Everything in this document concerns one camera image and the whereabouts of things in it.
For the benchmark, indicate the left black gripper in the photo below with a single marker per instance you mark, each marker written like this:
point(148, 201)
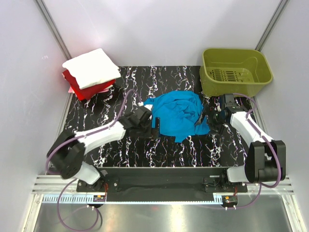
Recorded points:
point(154, 132)

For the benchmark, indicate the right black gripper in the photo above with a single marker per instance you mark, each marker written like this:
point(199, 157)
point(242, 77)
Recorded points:
point(217, 127)

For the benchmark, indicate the blue t-shirt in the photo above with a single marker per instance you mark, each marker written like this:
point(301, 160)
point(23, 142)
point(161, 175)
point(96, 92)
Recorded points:
point(178, 112)

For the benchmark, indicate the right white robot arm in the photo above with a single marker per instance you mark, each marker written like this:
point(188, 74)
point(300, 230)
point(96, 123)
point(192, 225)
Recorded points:
point(265, 163)

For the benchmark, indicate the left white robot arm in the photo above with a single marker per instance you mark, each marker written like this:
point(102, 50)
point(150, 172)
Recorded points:
point(67, 152)

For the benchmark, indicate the black marble pattern mat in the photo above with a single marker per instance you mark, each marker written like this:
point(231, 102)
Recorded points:
point(228, 149)

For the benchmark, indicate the olive green plastic basket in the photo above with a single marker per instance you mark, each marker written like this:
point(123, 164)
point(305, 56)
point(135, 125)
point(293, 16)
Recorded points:
point(226, 71)

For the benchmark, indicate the folded red t-shirt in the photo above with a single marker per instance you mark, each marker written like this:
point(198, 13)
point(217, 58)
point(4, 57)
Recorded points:
point(89, 92)

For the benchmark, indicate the folded white t-shirt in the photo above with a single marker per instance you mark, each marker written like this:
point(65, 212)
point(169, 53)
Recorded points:
point(92, 68)

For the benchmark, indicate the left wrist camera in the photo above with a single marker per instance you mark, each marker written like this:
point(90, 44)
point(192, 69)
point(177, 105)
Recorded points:
point(144, 111)

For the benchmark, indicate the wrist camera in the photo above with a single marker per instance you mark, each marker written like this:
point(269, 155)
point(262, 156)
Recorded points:
point(226, 100)
point(144, 111)

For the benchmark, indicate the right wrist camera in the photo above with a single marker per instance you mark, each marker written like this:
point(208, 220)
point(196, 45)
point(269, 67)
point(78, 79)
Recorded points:
point(226, 100)

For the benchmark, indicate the left corner aluminium post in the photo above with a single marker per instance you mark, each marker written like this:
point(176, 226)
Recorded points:
point(53, 28)

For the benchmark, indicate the corner aluminium post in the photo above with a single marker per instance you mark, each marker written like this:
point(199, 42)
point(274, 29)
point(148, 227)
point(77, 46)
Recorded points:
point(271, 24)
point(53, 28)

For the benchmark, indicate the aluminium frame rail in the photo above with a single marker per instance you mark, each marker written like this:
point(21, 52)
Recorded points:
point(54, 184)

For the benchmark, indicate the right corner aluminium post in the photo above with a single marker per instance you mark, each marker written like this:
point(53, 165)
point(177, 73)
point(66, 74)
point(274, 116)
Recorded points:
point(271, 24)

